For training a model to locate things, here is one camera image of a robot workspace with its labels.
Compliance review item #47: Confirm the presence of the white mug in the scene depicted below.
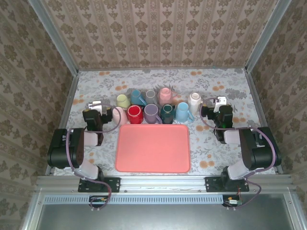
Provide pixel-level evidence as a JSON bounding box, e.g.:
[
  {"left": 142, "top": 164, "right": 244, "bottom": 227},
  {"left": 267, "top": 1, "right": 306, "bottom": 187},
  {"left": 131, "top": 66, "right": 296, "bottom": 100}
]
[{"left": 188, "top": 92, "right": 204, "bottom": 115}]

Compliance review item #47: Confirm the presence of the yellow-green mug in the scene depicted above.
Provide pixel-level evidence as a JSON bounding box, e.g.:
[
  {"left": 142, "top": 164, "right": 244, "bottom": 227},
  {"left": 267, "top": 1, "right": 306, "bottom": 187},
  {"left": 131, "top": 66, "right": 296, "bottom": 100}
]
[{"left": 116, "top": 94, "right": 131, "bottom": 108}]

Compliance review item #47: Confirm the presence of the light blue mug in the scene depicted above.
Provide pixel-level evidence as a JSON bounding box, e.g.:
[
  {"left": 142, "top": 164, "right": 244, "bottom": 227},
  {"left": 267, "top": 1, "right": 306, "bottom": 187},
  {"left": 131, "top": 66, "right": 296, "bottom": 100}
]
[{"left": 175, "top": 102, "right": 195, "bottom": 123}]

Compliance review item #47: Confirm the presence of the teal mug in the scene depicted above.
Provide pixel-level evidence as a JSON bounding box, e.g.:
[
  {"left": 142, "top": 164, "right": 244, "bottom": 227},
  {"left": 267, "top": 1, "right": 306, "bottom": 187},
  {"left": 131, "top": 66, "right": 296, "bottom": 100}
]
[{"left": 130, "top": 89, "right": 147, "bottom": 106}]

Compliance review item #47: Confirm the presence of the dark green mug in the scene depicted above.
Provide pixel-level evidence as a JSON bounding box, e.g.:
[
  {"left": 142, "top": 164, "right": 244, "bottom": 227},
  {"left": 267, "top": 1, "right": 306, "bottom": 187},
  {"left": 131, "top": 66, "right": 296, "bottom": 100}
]
[{"left": 160, "top": 104, "right": 177, "bottom": 125}]

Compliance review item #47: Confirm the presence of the grey mug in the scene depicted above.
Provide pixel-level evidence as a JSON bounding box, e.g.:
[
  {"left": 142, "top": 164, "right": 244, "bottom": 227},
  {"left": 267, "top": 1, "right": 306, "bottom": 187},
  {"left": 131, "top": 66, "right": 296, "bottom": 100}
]
[{"left": 145, "top": 90, "right": 159, "bottom": 106}]

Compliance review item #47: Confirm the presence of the pale pink mug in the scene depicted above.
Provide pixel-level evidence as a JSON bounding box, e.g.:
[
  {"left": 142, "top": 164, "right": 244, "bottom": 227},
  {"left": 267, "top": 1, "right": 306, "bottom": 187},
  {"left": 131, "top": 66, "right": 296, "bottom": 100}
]
[{"left": 112, "top": 106, "right": 129, "bottom": 126}]

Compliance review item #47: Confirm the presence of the red mug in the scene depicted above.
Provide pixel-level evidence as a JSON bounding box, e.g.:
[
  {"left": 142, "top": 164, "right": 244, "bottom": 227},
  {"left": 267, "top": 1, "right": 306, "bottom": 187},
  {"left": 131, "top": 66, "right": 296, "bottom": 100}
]
[{"left": 126, "top": 104, "right": 144, "bottom": 125}]

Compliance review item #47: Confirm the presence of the purple mug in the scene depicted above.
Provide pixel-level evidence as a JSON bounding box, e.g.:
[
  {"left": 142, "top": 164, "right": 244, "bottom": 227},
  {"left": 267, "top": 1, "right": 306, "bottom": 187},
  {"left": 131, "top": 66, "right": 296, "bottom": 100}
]
[{"left": 143, "top": 103, "right": 163, "bottom": 125}]

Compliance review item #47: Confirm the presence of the salmon pink tray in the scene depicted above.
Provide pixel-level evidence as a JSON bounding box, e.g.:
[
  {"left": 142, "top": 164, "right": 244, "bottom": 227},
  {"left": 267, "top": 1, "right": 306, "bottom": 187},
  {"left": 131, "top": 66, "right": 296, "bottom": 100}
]
[{"left": 115, "top": 124, "right": 192, "bottom": 173}]

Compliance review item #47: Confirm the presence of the small green circuit board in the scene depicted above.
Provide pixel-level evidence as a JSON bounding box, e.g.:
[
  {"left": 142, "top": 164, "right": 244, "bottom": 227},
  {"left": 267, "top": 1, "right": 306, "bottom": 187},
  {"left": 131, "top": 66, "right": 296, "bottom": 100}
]
[
  {"left": 89, "top": 195, "right": 108, "bottom": 208},
  {"left": 223, "top": 195, "right": 243, "bottom": 208}
]

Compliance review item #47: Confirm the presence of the aluminium mounting beam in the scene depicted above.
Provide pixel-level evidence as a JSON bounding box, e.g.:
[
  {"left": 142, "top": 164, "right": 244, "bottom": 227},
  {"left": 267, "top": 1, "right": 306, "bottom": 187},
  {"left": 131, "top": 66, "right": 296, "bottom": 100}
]
[{"left": 35, "top": 174, "right": 295, "bottom": 194}]

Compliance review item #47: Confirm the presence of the grey metal panel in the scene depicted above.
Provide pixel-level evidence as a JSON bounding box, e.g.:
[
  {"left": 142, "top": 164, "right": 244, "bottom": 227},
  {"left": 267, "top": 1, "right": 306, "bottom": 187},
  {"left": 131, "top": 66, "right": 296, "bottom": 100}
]
[{"left": 35, "top": 203, "right": 300, "bottom": 230}]

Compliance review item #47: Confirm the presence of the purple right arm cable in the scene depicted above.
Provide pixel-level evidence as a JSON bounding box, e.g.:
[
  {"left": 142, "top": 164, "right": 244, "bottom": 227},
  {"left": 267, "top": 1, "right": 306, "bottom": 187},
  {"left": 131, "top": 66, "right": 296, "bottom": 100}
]
[{"left": 199, "top": 97, "right": 276, "bottom": 211}]

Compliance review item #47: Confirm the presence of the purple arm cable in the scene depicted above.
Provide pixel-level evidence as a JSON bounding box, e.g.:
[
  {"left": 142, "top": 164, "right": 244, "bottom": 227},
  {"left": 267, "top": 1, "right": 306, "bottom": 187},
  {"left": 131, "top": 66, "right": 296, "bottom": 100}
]
[
  {"left": 66, "top": 104, "right": 119, "bottom": 211},
  {"left": 199, "top": 97, "right": 276, "bottom": 211}
]

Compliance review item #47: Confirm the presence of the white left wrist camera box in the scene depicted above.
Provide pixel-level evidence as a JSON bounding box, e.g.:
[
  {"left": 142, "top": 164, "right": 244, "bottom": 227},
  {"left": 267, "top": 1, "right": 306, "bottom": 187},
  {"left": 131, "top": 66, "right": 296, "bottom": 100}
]
[{"left": 88, "top": 100, "right": 103, "bottom": 112}]

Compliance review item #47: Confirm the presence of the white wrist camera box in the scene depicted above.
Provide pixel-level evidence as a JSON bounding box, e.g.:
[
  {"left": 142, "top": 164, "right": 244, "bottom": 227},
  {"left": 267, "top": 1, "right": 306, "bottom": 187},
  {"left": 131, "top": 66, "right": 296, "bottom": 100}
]
[
  {"left": 215, "top": 96, "right": 228, "bottom": 109},
  {"left": 88, "top": 100, "right": 103, "bottom": 112}
]

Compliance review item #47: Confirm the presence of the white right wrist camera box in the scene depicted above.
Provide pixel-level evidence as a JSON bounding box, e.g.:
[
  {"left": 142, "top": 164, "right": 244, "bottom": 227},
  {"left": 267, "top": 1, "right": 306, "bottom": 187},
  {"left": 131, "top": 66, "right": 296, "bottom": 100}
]
[{"left": 215, "top": 96, "right": 228, "bottom": 109}]

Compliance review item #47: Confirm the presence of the aluminium table edge rail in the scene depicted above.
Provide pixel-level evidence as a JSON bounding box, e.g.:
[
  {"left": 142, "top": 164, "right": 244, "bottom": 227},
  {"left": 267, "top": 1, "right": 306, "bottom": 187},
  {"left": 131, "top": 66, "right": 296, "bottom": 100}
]
[
  {"left": 78, "top": 66, "right": 248, "bottom": 72},
  {"left": 44, "top": 71, "right": 80, "bottom": 175},
  {"left": 244, "top": 69, "right": 285, "bottom": 174}
]

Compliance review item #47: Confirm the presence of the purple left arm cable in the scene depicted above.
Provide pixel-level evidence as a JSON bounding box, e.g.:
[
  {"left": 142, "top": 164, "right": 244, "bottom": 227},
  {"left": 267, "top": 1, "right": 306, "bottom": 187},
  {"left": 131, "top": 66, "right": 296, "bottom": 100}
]
[{"left": 66, "top": 104, "right": 119, "bottom": 211}]

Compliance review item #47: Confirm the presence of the aluminium frame post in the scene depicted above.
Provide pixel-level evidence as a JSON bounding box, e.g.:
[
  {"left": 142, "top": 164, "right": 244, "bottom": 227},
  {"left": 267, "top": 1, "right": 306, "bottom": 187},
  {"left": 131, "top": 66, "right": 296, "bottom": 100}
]
[
  {"left": 244, "top": 0, "right": 292, "bottom": 72},
  {"left": 27, "top": 0, "right": 80, "bottom": 74}
]

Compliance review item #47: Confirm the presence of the grey slotted cable duct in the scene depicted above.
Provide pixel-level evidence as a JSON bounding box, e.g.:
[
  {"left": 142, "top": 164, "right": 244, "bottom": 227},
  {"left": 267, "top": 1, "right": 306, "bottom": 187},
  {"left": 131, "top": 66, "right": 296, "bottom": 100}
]
[{"left": 44, "top": 194, "right": 225, "bottom": 205}]

